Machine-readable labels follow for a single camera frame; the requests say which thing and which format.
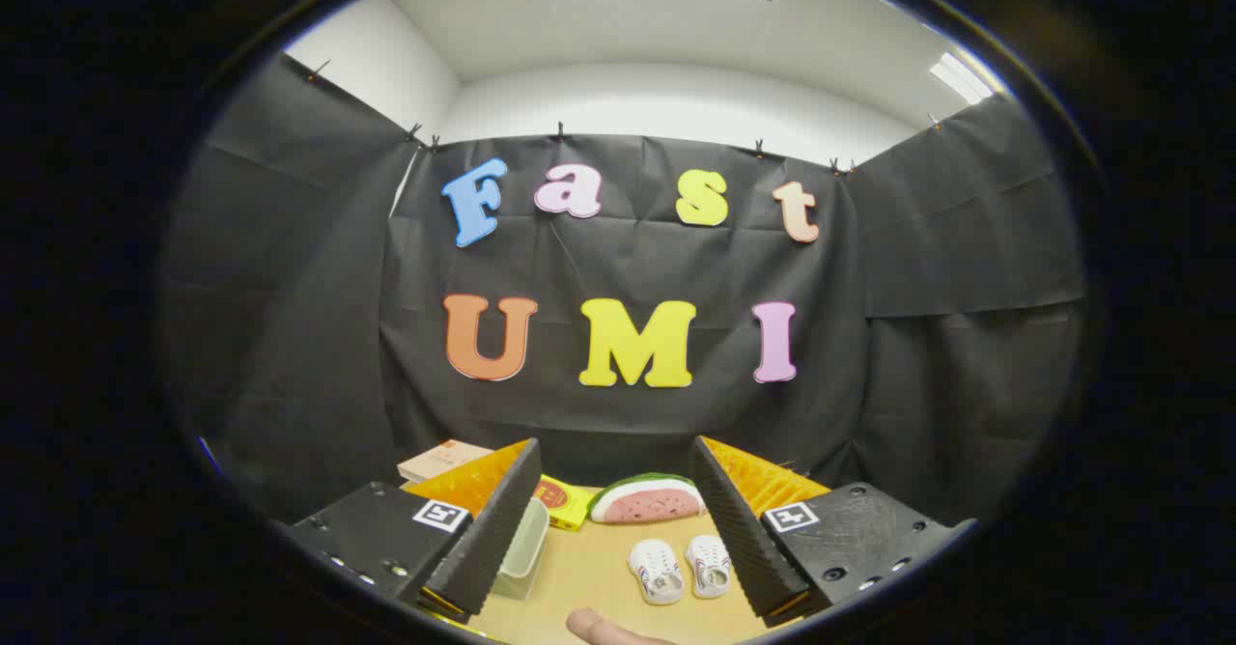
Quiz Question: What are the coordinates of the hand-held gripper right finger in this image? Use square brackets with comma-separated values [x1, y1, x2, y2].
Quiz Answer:
[689, 435, 978, 629]

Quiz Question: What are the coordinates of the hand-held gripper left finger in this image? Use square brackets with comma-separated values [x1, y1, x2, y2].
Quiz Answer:
[280, 437, 544, 627]

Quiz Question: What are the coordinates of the cream fabric storage box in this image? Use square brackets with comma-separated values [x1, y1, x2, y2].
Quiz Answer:
[491, 496, 551, 601]

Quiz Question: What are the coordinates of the white canvas shoe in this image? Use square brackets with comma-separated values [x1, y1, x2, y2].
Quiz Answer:
[628, 539, 686, 607]
[686, 533, 733, 600]

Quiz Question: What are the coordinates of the yellow book with red circle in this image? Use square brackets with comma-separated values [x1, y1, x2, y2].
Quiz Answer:
[534, 474, 600, 532]

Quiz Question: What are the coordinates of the beige book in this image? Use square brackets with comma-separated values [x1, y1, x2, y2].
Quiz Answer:
[397, 439, 495, 484]

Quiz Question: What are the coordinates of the watermelon slice plush toy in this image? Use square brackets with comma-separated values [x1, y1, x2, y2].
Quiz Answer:
[587, 472, 706, 525]

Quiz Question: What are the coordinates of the small ceiling light panel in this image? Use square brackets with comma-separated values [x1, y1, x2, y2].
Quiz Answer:
[929, 51, 996, 105]

